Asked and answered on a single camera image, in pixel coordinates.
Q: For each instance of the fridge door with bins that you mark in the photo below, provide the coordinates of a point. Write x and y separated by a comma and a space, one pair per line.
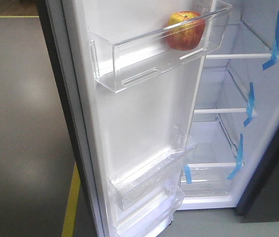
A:
111, 132

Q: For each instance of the red yellow apple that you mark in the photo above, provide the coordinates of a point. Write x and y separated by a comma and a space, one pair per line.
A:
187, 36

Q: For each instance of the dark grey fridge unit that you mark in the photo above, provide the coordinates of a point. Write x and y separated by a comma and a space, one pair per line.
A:
260, 200

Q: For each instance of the clear upper door bin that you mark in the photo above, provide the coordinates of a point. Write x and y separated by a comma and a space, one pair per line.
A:
128, 38

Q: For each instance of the clear door bin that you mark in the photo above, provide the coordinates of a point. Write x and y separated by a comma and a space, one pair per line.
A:
148, 213
140, 180
128, 38

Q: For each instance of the clear middle door bin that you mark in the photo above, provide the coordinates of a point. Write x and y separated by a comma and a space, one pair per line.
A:
140, 180

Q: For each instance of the blue tape strip left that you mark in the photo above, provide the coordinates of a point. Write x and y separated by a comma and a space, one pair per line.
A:
188, 175

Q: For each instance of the blue tape strip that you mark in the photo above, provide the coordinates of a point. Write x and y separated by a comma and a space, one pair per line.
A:
250, 105
275, 49
188, 175
239, 159

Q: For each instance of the clear crisper drawer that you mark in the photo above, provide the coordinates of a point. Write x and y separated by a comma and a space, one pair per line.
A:
207, 181

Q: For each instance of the clear lower door bin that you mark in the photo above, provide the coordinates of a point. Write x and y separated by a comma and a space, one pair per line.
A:
148, 213

